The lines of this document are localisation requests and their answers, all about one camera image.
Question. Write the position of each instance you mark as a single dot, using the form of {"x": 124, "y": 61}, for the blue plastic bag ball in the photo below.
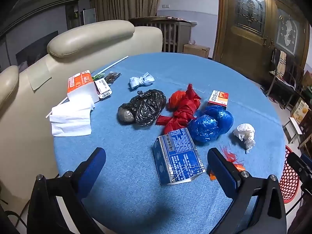
{"x": 203, "y": 130}
{"x": 221, "y": 117}

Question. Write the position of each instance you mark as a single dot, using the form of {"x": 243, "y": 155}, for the long white straw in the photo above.
{"x": 114, "y": 64}

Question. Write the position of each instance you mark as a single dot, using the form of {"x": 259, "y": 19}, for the orange and white tissue pack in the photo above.
{"x": 80, "y": 87}

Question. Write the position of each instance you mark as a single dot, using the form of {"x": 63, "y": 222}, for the white refrigerator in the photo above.
{"x": 89, "y": 17}

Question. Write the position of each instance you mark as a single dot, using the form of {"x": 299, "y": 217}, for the small green packet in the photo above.
{"x": 97, "y": 77}

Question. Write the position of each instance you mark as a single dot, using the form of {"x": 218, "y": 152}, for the plaid cloth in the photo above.
{"x": 281, "y": 63}

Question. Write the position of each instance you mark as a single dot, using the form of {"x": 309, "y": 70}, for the yellow cardboard box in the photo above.
{"x": 299, "y": 112}

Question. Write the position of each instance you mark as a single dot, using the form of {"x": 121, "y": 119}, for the blue and white carton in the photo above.
{"x": 178, "y": 158}

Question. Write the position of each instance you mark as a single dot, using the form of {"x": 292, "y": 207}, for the dark foil packet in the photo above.
{"x": 112, "y": 77}

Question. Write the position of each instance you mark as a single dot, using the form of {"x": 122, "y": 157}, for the beige leather sofa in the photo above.
{"x": 80, "y": 39}

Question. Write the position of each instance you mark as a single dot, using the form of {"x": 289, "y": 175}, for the red plastic bag ball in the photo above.
{"x": 175, "y": 100}

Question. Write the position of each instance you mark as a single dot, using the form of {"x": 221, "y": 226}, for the brown cardboard box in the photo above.
{"x": 196, "y": 51}

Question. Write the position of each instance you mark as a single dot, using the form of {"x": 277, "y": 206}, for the person's right forearm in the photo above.
{"x": 303, "y": 214}

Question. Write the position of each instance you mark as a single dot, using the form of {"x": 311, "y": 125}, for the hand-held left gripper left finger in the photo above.
{"x": 92, "y": 165}

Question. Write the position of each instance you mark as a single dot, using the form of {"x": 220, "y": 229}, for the light blue crumpled wrapper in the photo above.
{"x": 141, "y": 80}

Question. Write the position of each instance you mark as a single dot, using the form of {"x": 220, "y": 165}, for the slatted radiator cabinet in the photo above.
{"x": 170, "y": 34}

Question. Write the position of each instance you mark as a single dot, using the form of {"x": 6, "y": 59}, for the orange plastic scrap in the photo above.
{"x": 232, "y": 157}

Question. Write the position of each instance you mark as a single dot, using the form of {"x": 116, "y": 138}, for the black plastic bag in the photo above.
{"x": 146, "y": 104}

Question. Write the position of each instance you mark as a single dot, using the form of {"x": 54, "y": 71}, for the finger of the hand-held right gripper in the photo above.
{"x": 307, "y": 159}
{"x": 296, "y": 165}

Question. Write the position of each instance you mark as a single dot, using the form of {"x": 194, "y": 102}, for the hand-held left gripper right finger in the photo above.
{"x": 221, "y": 173}

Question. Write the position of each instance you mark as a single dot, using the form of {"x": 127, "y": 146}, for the white tissue paper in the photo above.
{"x": 70, "y": 119}

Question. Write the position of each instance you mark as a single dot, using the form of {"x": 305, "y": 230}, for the white labelled packet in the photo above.
{"x": 103, "y": 89}

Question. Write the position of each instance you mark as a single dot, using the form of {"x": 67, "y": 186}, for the wooden double door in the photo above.
{"x": 226, "y": 36}

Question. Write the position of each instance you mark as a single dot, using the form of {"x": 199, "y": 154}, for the dark television screen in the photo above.
{"x": 36, "y": 51}

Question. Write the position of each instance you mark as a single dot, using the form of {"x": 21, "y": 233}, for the blue tablecloth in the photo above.
{"x": 146, "y": 78}

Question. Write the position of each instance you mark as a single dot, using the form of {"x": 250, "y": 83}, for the metal rack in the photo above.
{"x": 290, "y": 85}

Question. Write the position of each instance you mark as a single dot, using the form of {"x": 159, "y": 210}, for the small red and white box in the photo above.
{"x": 218, "y": 97}

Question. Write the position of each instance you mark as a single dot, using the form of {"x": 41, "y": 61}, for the white stool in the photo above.
{"x": 292, "y": 126}

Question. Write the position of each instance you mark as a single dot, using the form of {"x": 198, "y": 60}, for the red knotted plastic bag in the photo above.
{"x": 185, "y": 114}

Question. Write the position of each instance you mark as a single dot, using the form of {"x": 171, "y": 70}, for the red plastic basket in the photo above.
{"x": 288, "y": 182}

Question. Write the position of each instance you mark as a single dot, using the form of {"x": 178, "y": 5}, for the beige curtain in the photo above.
{"x": 121, "y": 0}

